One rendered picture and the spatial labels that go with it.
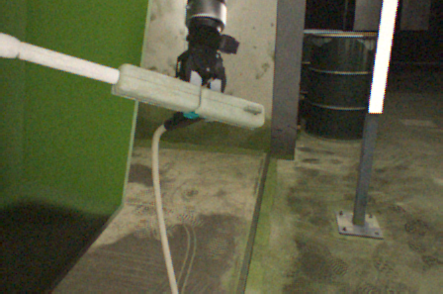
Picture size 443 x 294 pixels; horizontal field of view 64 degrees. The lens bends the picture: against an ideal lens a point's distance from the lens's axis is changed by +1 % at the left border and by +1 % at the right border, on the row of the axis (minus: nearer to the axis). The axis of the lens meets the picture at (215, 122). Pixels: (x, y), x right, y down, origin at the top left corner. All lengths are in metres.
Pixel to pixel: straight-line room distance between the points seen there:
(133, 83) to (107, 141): 0.51
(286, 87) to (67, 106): 1.73
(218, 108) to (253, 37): 1.87
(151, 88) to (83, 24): 0.48
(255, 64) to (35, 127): 1.68
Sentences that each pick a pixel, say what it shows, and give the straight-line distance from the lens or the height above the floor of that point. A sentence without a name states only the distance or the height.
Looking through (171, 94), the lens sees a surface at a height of 0.90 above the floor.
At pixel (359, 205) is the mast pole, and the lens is 1.93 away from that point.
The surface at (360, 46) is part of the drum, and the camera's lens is 3.02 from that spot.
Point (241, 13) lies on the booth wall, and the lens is 2.52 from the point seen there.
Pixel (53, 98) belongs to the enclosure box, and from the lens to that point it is 1.14.
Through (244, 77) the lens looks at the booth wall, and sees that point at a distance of 2.55.
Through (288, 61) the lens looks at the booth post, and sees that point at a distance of 2.51.
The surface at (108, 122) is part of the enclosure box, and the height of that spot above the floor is 0.73.
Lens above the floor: 1.03
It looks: 17 degrees down
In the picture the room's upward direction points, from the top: straight up
